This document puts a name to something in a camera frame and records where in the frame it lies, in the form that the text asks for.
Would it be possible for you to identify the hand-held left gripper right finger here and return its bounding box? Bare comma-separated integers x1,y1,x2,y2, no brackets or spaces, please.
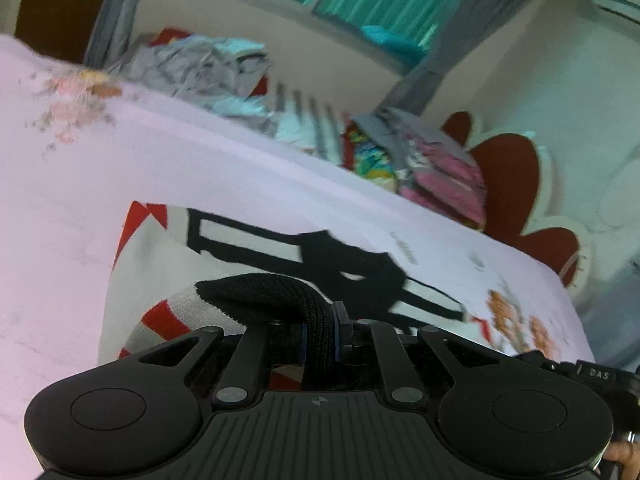
333,301,502,406

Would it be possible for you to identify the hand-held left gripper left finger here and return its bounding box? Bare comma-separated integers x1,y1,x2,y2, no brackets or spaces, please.
119,321,308,407

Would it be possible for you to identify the striped cartoon sweater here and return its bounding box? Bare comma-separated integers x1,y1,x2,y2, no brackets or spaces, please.
97,200,496,391

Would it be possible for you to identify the pile of grey clothes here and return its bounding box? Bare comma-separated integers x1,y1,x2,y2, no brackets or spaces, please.
107,35,273,111

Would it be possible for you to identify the person's right hand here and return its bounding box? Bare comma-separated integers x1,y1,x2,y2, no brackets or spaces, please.
605,431,640,479

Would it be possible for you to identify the grey hanging cloth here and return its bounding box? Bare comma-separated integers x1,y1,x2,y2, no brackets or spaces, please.
580,260,640,373

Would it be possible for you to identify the colourful floral cloth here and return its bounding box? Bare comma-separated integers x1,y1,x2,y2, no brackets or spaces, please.
342,125,401,182

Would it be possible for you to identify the stack of folded pink bedding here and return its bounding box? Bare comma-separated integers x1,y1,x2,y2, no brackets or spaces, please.
350,107,488,230

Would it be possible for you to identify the red scalloped headboard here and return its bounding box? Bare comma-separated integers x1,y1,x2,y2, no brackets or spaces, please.
440,110,592,287

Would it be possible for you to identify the pink floral bed sheet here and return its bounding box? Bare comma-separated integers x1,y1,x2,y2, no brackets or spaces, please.
0,34,596,480

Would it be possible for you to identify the grey striped blanket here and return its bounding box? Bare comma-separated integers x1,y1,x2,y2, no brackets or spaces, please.
240,80,351,157

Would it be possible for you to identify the teal cloth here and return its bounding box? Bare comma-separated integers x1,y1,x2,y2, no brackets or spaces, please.
360,25,431,62

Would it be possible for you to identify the red pillow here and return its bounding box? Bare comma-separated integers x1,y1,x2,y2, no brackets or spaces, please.
152,27,193,48

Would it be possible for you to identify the grey curtain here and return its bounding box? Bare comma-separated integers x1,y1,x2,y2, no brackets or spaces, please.
390,0,546,111
85,0,151,68

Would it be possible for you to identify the brown wooden door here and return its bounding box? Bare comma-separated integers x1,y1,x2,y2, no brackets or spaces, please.
15,0,118,63

